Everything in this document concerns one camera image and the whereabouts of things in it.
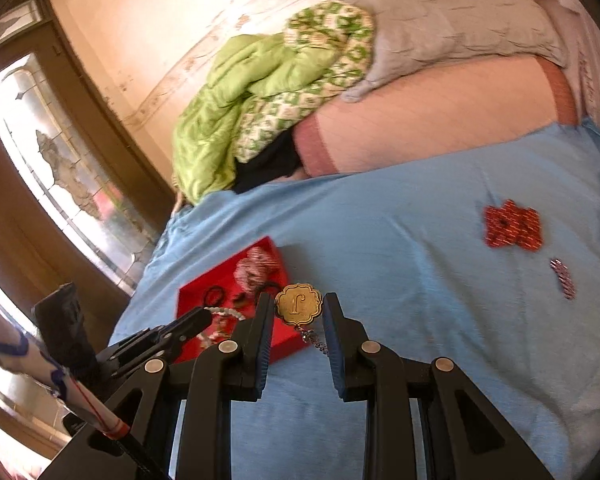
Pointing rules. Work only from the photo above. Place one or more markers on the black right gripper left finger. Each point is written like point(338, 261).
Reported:
point(178, 413)

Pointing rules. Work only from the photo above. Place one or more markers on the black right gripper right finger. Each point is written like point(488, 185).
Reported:
point(421, 416)

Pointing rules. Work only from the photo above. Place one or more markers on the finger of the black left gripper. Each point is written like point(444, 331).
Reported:
point(188, 325)

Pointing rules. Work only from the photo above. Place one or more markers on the red white checked scrunchie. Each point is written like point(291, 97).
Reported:
point(252, 271)

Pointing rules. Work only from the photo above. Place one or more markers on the gold scalloped letter pendant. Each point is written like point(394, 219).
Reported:
point(299, 304)

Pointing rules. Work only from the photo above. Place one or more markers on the red shallow tray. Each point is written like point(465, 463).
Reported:
point(218, 288)

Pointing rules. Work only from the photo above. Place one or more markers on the stained glass wooden door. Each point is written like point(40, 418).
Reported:
point(79, 201)

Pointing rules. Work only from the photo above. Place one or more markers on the black garment under duvet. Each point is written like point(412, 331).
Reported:
point(279, 159)

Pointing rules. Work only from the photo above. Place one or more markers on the light blue blanket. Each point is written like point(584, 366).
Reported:
point(403, 248)

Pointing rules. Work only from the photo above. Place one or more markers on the small red striped hair clip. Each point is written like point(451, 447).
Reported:
point(564, 278)

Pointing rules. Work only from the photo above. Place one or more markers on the red dotted scrunchie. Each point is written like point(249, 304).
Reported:
point(511, 225)

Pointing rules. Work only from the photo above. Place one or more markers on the green quilted duvet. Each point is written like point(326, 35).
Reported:
point(262, 85)

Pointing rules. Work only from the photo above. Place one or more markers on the pink bed sheet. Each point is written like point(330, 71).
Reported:
point(435, 112)

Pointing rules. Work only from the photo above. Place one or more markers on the grey pillow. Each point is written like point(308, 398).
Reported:
point(411, 35)

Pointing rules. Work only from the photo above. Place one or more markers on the striped floral pillow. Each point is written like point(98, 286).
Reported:
point(582, 39)

